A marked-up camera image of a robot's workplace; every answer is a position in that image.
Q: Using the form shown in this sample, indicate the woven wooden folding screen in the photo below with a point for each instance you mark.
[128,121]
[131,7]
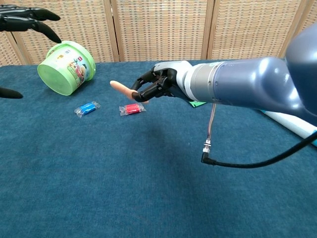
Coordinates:
[161,29]

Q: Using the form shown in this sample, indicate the orange sausage stick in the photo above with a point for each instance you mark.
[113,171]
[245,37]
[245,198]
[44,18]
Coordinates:
[121,89]

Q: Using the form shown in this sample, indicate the red candy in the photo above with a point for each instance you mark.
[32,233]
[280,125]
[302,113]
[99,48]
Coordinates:
[132,109]

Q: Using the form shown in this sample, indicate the white teal rolled tube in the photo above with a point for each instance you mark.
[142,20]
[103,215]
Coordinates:
[289,122]

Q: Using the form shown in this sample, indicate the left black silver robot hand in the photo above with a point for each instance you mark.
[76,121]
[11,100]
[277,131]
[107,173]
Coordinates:
[15,23]

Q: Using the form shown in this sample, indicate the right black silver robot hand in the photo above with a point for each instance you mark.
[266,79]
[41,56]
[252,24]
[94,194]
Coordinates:
[171,81]

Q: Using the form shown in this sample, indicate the blue felt table cover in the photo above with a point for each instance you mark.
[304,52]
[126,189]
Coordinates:
[123,173]

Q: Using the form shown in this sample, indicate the green plastic toy bucket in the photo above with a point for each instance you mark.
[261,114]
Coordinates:
[59,77]

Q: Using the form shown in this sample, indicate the blue candy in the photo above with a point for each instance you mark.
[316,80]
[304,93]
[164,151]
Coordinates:
[86,108]

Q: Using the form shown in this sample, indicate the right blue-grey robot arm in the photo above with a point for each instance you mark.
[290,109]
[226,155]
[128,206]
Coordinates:
[247,81]

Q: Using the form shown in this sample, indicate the green plastic packet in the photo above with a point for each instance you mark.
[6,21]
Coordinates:
[196,103]

